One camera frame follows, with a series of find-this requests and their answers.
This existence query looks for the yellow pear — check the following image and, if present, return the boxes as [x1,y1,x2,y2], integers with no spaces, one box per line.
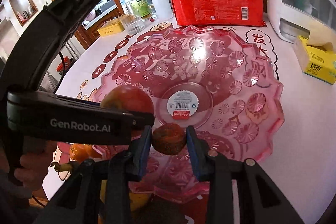
[100,180,151,212]

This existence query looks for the overripe brown banana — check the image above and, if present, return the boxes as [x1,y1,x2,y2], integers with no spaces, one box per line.
[50,161,80,173]

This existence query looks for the mandarin orange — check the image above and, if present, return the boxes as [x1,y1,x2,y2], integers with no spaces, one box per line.
[70,144,102,163]

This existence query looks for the red lychee front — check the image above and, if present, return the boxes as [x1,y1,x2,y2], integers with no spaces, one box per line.
[151,123,186,156]

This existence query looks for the red apple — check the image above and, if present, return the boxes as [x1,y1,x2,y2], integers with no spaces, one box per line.
[100,85,154,114]

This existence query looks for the person's left hand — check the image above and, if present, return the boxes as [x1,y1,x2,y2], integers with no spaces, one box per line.
[1,141,57,198]

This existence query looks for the yellow tin box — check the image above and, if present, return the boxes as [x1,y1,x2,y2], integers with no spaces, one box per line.
[97,19,124,36]

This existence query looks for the pink glass fruit bowl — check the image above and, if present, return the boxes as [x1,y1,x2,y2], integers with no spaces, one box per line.
[92,24,285,204]

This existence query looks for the clear drinking glass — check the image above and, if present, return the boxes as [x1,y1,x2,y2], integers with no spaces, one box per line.
[119,14,145,35]

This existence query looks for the yellow tissue box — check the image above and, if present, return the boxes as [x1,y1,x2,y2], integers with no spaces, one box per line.
[293,36,335,85]

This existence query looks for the clear bottle green label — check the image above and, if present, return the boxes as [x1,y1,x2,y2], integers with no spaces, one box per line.
[129,0,151,20]

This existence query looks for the white squeeze bottle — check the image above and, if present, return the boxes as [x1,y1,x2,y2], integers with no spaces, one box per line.
[151,0,174,21]

